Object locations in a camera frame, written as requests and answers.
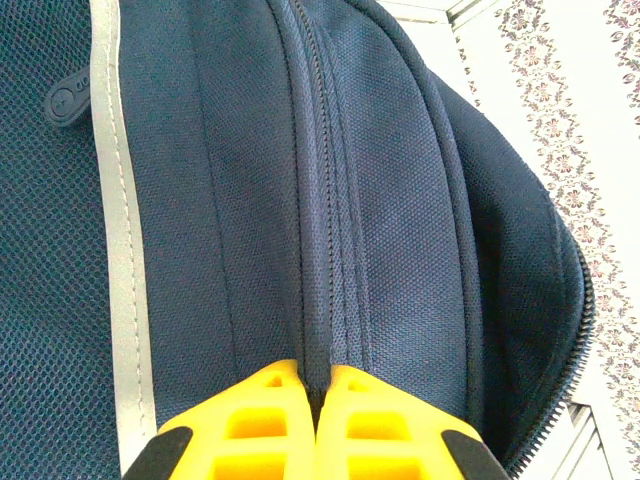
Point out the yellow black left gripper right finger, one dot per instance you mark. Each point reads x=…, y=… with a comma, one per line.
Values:
x=390, y=440

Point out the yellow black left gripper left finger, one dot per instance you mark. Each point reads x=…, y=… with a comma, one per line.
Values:
x=250, y=440

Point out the navy blue backpack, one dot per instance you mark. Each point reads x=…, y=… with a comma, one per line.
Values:
x=350, y=200

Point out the thin aluminium wall rail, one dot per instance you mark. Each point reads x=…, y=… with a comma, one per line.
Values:
x=600, y=450

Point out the aluminium side rail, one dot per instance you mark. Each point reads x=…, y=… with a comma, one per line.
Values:
x=425, y=10

